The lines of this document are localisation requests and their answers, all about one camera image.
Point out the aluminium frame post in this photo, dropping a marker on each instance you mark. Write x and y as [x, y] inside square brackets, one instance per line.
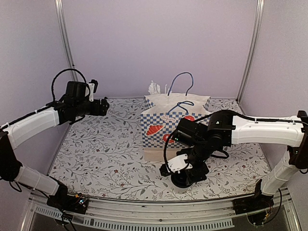
[64, 34]
[252, 48]

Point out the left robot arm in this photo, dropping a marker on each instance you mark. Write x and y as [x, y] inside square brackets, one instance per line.
[77, 103]

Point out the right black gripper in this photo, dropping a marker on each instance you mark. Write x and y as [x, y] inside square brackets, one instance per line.
[196, 176]

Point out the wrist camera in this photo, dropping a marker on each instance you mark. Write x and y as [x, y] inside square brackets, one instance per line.
[175, 165]
[93, 84]

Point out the right aluminium frame post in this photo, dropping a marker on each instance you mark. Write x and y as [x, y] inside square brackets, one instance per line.
[252, 48]

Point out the bundle of white wrapped straws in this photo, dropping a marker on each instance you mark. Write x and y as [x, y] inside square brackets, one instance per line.
[155, 88]

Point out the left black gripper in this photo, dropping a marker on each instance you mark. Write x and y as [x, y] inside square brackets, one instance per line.
[96, 111]

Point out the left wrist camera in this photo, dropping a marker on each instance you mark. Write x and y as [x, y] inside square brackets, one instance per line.
[93, 84]

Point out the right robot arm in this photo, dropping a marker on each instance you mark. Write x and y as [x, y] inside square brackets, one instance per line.
[227, 128]

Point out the left aluminium frame post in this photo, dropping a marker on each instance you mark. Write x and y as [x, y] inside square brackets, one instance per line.
[64, 34]

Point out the white paper coffee cup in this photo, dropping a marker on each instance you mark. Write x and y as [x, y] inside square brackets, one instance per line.
[180, 190]

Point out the floral patterned table mat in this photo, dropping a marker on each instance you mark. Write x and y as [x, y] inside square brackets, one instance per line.
[103, 157]

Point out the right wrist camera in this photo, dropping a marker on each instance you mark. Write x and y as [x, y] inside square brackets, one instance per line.
[175, 165]

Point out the front aluminium rail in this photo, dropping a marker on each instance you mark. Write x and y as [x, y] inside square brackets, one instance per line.
[105, 214]

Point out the black plastic cup lid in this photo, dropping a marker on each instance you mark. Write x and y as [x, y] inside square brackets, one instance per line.
[180, 180]

